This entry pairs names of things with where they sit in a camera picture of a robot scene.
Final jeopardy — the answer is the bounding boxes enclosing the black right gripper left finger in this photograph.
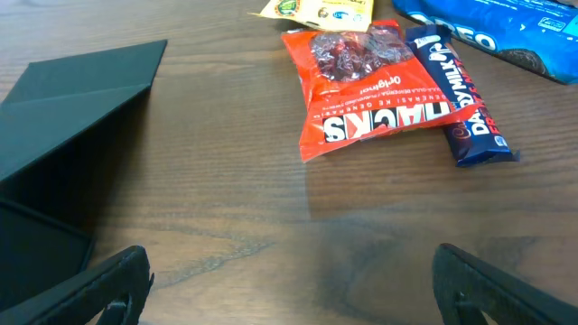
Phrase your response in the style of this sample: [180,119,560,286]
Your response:
[1,246,154,325]

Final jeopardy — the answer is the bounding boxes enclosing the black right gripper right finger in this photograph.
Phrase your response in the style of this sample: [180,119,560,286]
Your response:
[432,243,577,325]

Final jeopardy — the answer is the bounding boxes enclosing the dark green box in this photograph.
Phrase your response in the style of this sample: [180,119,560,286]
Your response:
[1,40,167,310]

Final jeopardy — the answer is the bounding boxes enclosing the red Hacks candy bag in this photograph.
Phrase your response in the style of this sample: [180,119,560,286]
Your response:
[281,20,481,162]

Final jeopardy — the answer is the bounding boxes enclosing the yellow snack packet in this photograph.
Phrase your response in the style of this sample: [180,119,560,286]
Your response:
[257,0,374,32]

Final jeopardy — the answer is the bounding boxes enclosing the blue Oreo cookie pack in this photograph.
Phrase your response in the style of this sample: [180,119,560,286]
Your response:
[393,0,577,84]

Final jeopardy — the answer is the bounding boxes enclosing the blue Dairy Milk chocolate bar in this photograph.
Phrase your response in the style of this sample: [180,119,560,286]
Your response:
[406,24,520,167]

